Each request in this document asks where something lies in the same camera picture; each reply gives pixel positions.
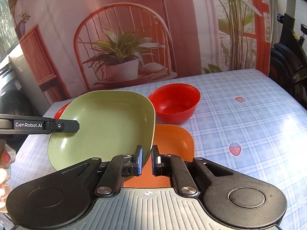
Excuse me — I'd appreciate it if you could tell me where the red plate under green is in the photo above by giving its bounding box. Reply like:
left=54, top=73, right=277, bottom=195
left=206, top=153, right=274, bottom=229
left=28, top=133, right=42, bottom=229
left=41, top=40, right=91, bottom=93
left=54, top=102, right=70, bottom=119

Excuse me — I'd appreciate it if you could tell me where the blue plaid tablecloth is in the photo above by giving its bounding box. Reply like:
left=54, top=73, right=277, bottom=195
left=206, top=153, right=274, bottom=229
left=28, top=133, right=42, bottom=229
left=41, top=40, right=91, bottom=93
left=15, top=70, right=306, bottom=229

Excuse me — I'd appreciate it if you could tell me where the grey appliance at left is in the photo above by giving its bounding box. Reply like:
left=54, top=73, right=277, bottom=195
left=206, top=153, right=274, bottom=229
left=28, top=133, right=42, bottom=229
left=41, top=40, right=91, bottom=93
left=0, top=40, right=51, bottom=149

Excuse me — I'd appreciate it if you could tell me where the black exercise bike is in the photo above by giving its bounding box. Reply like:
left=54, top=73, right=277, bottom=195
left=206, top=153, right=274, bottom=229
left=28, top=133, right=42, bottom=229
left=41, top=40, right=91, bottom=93
left=268, top=0, right=306, bottom=108

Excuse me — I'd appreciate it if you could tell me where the printed room backdrop cloth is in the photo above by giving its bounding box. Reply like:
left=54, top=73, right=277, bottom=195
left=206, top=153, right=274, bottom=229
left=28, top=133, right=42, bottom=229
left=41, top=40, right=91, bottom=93
left=7, top=0, right=271, bottom=103

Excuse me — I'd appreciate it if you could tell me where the orange square plate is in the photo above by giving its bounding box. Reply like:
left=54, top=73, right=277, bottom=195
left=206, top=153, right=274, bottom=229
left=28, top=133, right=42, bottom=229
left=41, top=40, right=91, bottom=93
left=124, top=125, right=195, bottom=188

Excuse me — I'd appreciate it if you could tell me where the green square plate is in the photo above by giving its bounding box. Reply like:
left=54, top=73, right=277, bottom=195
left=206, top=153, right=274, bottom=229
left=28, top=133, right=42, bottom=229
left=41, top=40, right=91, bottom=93
left=48, top=90, right=156, bottom=170

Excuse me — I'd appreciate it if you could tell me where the hand with red nails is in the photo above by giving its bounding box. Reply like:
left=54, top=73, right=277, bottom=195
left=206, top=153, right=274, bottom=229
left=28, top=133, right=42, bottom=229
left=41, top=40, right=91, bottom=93
left=0, top=140, right=16, bottom=213

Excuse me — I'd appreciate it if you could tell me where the red round bowl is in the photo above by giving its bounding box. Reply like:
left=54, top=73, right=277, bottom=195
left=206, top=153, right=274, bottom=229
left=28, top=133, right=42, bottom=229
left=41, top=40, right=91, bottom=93
left=148, top=83, right=201, bottom=124

